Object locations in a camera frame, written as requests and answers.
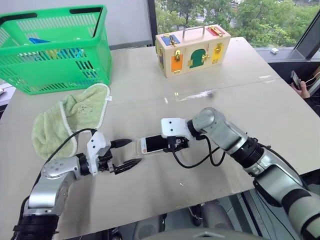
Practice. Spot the dark grey rounded shape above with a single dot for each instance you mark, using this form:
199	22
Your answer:
147	230
215	215

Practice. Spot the dark bystander smartphone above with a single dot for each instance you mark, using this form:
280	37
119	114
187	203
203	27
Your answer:
295	80

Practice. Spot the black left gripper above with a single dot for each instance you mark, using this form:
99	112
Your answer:
106	161

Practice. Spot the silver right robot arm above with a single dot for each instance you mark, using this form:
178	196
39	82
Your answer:
225	132

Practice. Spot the blue plastic item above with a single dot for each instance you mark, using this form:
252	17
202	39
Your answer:
37	40

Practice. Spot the clear plastic phone case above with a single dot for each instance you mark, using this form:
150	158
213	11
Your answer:
136	150

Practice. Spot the grey robot torso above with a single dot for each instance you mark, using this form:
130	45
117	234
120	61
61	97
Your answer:
205	235

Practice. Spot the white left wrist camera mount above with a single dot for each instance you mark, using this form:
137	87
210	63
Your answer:
96	147

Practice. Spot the white smartphone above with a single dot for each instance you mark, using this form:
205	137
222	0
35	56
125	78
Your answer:
155	144

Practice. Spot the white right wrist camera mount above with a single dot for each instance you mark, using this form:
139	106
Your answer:
173	126

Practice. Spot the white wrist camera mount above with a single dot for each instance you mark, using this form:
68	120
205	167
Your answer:
173	126
96	147

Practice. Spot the green plastic shopping basket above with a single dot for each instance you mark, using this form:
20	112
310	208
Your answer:
100	50

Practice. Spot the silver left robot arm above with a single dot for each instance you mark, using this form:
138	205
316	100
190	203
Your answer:
50	190

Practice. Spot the bystander hand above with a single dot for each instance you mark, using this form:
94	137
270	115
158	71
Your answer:
305	90

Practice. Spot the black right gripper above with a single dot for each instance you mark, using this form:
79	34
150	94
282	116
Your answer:
178	143

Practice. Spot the light green towel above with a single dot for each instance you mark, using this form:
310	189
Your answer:
82	107

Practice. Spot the black window frame post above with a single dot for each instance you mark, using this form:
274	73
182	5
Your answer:
151	22

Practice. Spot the colourful toy pieces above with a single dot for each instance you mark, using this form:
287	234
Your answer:
67	53

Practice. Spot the wooden lock box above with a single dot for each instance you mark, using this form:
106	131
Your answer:
197	57

